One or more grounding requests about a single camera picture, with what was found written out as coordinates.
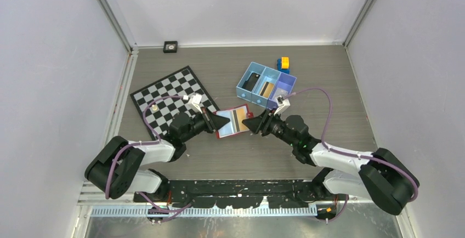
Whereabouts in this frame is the black white chessboard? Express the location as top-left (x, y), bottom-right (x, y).
top-left (130, 66), bottom-right (219, 140)

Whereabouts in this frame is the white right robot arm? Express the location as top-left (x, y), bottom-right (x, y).
top-left (242, 110), bottom-right (419, 216)

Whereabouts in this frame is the red leather card holder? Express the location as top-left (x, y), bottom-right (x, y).
top-left (214, 104), bottom-right (253, 139)

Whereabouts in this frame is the light blue left drawer box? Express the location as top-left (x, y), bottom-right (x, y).
top-left (236, 62), bottom-right (265, 103)

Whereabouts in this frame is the orange card with black stripe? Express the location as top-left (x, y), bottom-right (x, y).
top-left (231, 106), bottom-right (248, 133)

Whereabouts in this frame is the orange card in drawer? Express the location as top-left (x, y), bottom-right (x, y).
top-left (259, 81), bottom-right (274, 98)

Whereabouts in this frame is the purple drawer box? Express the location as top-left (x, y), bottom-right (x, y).
top-left (266, 72), bottom-right (297, 109)

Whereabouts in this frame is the black card in drawer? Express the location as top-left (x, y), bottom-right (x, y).
top-left (242, 72), bottom-right (260, 92)

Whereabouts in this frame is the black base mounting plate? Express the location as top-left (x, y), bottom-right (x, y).
top-left (134, 177), bottom-right (346, 209)

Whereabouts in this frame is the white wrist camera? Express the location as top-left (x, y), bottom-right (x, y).
top-left (182, 93), bottom-right (202, 113)
top-left (274, 95), bottom-right (290, 115)

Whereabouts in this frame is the light blue drawer box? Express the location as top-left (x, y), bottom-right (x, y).
top-left (251, 67), bottom-right (281, 107)
top-left (236, 62), bottom-right (265, 103)

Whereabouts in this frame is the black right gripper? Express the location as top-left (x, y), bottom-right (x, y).
top-left (242, 108), bottom-right (297, 148)

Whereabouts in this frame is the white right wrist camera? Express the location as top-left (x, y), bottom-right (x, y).
top-left (274, 95), bottom-right (290, 115)

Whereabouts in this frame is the blue orange toy block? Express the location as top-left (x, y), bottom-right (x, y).
top-left (276, 56), bottom-right (290, 74)

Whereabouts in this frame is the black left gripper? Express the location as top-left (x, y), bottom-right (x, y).
top-left (181, 106), bottom-right (229, 143)

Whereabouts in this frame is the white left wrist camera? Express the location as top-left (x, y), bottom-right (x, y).
top-left (182, 93), bottom-right (202, 113)

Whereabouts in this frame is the black square wall socket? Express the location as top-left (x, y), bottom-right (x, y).
top-left (163, 41), bottom-right (178, 53)

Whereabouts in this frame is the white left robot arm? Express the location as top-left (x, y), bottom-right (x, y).
top-left (84, 107), bottom-right (230, 202)

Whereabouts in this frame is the grey card in drawer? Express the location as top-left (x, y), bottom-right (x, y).
top-left (274, 87), bottom-right (289, 99)

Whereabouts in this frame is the light blue middle drawer box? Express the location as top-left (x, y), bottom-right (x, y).
top-left (251, 67), bottom-right (281, 107)

